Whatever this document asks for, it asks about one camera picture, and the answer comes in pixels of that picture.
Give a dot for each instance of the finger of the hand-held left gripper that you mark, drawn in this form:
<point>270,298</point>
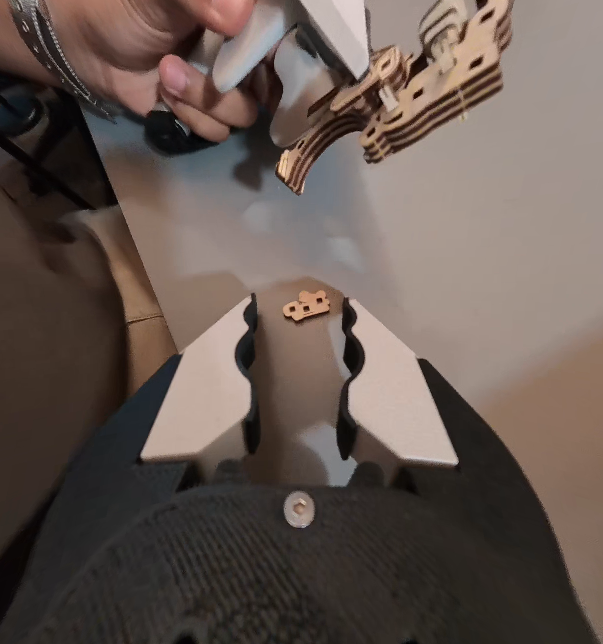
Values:
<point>341,30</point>

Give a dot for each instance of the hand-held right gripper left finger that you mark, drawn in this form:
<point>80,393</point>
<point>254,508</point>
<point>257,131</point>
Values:
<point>200,402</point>

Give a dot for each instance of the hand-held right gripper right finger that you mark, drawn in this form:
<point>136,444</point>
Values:
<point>397,402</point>

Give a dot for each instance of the layered wooden puzzle model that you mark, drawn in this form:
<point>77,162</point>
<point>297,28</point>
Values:
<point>432,85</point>

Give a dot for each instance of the small wooden puzzle piece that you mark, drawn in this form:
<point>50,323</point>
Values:
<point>306,307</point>

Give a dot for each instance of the grey desk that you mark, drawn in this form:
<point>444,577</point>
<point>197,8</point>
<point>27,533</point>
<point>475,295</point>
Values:
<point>457,226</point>

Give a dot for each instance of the person's left hand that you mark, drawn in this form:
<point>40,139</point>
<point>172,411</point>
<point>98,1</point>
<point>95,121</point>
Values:
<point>130,40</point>

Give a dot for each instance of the person's trousers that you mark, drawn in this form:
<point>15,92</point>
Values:
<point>39,327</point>

